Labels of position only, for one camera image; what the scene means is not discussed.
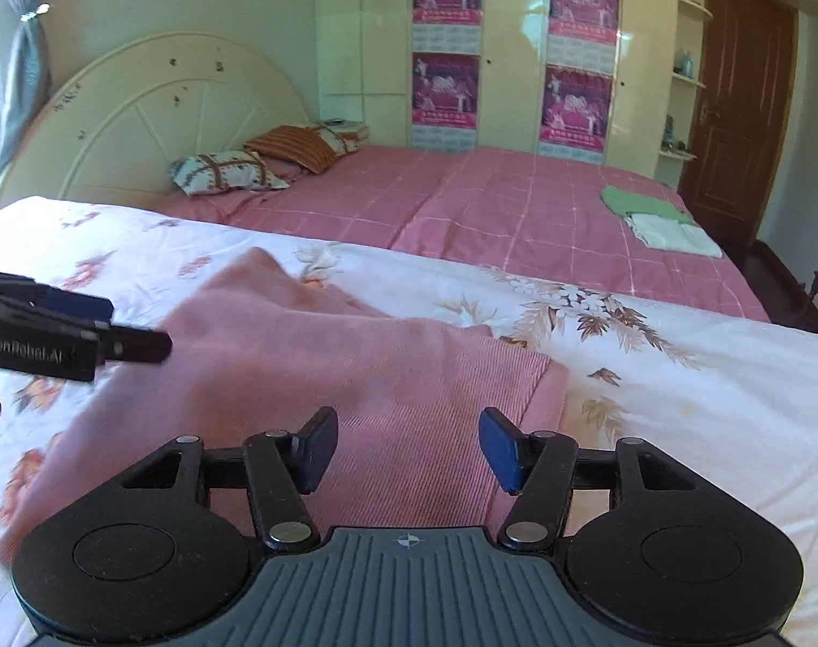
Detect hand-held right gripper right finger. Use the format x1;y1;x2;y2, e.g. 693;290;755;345
478;406;697;552

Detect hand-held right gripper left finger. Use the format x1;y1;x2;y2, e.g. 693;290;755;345
119;406;340;551

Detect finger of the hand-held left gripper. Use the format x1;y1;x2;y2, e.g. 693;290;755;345
95;323;174;366
0;268;114;328

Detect pink ribbed knit garment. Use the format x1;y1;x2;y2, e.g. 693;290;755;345
0;246;573;566

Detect white floral blanket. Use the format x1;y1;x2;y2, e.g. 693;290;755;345
0;195;818;647

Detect floral patterned pillow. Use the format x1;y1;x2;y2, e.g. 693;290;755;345
168;149;290;198

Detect cream round headboard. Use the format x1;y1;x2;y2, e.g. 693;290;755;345
0;30;317;218

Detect blue-grey curtain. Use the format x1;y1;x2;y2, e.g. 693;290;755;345
0;0;54;180

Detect pink checked bed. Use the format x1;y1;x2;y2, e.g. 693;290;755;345
154;141;774;325

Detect orange striped pillow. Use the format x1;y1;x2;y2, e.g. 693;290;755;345
243;125;357;175

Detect white folded cloth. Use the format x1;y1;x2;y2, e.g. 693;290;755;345
624;212;725;260

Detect green folded cloth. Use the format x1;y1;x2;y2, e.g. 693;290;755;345
599;185;699;228

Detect cream bedside table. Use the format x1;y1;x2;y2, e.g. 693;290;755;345
309;118;373;149

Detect dark wooden chair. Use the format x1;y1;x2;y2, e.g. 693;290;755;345
746;236;818;342

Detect cream glossy wardrobe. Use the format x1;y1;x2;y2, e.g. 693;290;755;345
314;0;818;184

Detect brown wooden door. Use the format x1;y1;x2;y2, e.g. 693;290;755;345
677;0;799;252

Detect cream corner shelf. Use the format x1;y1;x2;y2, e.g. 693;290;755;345
655;0;714;184

